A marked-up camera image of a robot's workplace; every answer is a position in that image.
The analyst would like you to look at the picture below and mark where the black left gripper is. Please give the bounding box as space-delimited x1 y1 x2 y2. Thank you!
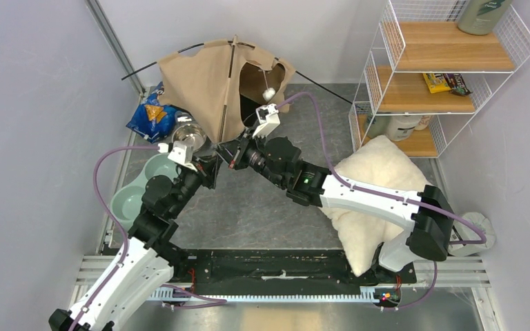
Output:
168 155 226 219

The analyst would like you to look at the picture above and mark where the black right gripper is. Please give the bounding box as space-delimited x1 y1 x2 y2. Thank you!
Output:
215 124 287 187

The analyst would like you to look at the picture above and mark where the beige fabric pet tent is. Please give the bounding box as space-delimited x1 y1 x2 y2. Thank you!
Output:
157 39 295 143

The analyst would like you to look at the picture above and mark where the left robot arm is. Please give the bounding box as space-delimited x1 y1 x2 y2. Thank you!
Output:
48 154 221 330

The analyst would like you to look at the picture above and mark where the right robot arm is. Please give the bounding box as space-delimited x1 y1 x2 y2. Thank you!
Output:
216 136 453 282

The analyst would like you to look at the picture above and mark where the steel pet bowl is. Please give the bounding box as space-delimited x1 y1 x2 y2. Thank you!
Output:
172 123 207 152

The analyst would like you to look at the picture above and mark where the mint green double pet bowl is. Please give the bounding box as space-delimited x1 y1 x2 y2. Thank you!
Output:
109 154 178 231

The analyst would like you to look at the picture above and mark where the clear plastic package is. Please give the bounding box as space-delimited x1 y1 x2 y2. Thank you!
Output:
175 110 193 126

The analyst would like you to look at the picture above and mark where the white pompom toy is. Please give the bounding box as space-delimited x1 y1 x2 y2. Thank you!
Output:
262 88 277 102

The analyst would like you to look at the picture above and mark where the blue Doritos chip bag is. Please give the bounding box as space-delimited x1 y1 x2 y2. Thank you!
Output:
126 82 177 143

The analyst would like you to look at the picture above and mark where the cream fluffy pillow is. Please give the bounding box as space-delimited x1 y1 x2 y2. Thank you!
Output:
320 136 433 277

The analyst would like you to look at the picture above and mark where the yellow candy bag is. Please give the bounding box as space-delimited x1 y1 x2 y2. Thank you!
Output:
422 73 450 94

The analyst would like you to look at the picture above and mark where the dark brown candy bag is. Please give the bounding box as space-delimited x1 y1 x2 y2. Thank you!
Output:
443 73 472 97

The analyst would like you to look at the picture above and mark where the green bottle on top shelf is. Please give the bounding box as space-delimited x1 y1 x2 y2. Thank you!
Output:
456 0 512 35

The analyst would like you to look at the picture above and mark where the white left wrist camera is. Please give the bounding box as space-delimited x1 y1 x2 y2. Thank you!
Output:
157 141 198 172

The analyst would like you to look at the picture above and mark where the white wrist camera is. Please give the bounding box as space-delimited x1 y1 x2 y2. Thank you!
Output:
253 103 280 138
157 141 198 172

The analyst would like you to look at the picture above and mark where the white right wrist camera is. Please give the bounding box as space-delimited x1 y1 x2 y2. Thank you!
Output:
253 103 280 138

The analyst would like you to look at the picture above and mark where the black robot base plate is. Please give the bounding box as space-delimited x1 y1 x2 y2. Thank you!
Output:
170 249 417 296

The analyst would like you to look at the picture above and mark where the aluminium frame post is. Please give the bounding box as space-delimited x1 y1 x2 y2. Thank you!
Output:
85 0 147 97

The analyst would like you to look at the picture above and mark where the white wire shelf rack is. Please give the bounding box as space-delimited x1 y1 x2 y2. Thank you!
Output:
349 1 530 158

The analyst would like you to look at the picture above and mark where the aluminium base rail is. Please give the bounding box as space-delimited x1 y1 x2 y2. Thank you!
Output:
75 255 492 305

